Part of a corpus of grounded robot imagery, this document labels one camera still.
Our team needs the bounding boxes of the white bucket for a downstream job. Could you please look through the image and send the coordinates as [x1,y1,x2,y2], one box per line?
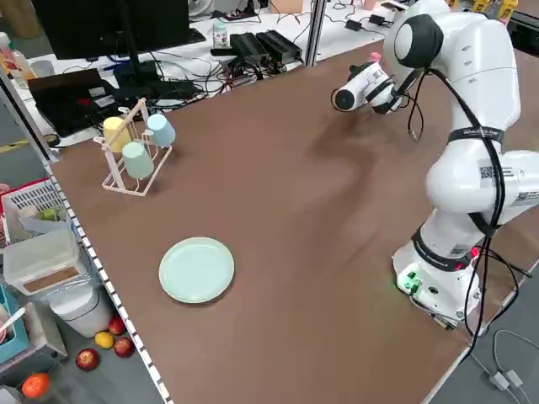
[48,285,113,340]

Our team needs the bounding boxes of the light green plate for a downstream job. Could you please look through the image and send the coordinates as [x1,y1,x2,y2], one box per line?
[158,237,236,304]

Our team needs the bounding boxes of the orange juice bottle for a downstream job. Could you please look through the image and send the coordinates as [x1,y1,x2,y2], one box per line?
[0,32,37,88]

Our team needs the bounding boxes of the black laptop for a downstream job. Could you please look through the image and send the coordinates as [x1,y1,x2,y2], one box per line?
[27,69,127,138]

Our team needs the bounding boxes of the light blue cup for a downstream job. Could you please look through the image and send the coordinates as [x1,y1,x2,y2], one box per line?
[146,113,177,147]

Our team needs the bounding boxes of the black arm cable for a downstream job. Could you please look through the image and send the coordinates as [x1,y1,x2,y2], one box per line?
[406,69,506,237]

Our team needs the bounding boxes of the orange fruit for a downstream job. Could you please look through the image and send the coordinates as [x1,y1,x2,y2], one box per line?
[20,372,52,400]

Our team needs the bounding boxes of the white lidded storage box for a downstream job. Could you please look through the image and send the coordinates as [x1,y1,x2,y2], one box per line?
[2,229,83,295]

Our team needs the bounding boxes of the aluminium frame post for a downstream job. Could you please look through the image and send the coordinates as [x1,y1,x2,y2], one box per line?
[305,0,328,67]

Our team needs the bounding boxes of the white plastic basket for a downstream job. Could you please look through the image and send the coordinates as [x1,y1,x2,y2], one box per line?
[0,178,71,245]

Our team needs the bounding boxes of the black computer monitor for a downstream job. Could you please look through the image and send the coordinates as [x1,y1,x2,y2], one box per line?
[31,0,207,92]

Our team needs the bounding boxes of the small printed clear bottle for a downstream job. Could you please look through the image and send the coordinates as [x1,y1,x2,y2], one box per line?
[211,23,231,50]

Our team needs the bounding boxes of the black base cable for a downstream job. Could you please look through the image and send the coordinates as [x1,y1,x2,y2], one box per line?
[437,235,532,359]

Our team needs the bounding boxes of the blue plastic box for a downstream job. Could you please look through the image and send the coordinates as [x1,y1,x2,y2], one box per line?
[0,284,30,365]

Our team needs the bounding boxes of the grey cup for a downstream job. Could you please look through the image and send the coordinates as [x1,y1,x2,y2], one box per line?
[31,60,54,79]

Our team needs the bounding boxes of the white wire cup rack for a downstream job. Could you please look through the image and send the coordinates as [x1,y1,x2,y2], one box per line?
[100,97,173,198]

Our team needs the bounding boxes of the yellow cup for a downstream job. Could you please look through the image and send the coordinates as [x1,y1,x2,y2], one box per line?
[103,116,132,153]

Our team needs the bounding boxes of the light green cup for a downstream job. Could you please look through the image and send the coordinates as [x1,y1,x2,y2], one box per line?
[121,141,156,180]

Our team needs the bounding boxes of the black power supply brick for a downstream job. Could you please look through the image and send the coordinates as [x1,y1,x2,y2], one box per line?
[229,32,270,65]
[255,29,303,62]

